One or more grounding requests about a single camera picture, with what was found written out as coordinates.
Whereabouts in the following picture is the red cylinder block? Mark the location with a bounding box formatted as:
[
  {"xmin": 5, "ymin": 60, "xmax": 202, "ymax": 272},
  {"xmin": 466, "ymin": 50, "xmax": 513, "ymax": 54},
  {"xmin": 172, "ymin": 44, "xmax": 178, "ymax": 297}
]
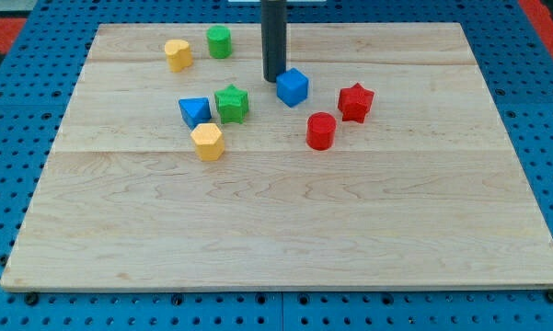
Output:
[{"xmin": 305, "ymin": 112, "xmax": 337, "ymax": 151}]

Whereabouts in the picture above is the red star block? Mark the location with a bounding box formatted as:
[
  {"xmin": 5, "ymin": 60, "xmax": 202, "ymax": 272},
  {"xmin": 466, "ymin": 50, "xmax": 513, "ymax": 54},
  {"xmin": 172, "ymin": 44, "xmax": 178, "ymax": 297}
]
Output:
[{"xmin": 338, "ymin": 83, "xmax": 375, "ymax": 123}]

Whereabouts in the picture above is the green cylinder block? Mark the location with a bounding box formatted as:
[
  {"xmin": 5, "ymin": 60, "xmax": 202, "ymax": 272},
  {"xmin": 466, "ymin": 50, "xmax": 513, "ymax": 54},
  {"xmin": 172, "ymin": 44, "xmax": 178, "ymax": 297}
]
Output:
[{"xmin": 206, "ymin": 25, "xmax": 232, "ymax": 59}]

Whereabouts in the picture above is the yellow hexagon block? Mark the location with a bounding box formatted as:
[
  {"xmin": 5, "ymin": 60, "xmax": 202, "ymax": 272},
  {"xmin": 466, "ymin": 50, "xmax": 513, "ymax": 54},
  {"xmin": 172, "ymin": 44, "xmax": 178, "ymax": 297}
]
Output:
[{"xmin": 190, "ymin": 123, "xmax": 225, "ymax": 161}]

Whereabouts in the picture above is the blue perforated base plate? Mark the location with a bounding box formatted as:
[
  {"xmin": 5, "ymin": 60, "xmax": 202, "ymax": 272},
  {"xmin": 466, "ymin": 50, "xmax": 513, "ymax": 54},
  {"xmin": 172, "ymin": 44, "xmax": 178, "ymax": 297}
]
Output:
[{"xmin": 0, "ymin": 0, "xmax": 553, "ymax": 330}]

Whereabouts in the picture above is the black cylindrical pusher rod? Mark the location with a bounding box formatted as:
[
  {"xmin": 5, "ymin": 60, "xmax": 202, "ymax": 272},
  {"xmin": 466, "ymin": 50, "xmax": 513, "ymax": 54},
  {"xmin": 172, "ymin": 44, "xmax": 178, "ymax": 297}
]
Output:
[{"xmin": 260, "ymin": 0, "xmax": 287, "ymax": 83}]

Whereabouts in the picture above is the green star block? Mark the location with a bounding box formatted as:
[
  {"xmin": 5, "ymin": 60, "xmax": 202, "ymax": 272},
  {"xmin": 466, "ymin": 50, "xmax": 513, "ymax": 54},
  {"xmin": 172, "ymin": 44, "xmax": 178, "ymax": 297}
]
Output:
[{"xmin": 214, "ymin": 85, "xmax": 249, "ymax": 124}]

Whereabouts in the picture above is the blue cube block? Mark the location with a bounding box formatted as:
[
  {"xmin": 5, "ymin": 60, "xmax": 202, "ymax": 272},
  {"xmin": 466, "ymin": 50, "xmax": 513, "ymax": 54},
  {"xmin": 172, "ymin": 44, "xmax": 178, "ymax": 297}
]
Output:
[{"xmin": 276, "ymin": 68, "xmax": 309, "ymax": 108}]

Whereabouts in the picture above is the wooden board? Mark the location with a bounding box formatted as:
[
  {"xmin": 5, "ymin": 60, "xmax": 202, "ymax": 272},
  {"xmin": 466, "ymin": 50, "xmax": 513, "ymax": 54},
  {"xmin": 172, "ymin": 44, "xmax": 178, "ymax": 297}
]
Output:
[{"xmin": 0, "ymin": 23, "xmax": 553, "ymax": 293}]

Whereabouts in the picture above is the blue triangle block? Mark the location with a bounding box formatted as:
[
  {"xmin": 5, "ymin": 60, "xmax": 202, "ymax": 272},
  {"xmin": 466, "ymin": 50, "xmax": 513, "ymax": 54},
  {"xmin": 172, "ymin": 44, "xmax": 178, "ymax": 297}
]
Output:
[{"xmin": 178, "ymin": 97, "xmax": 212, "ymax": 130}]

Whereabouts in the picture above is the yellow heart block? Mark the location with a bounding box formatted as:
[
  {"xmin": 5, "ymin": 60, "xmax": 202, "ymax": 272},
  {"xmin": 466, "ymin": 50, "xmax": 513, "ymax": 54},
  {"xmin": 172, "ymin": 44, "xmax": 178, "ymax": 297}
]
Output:
[{"xmin": 164, "ymin": 40, "xmax": 194, "ymax": 73}]

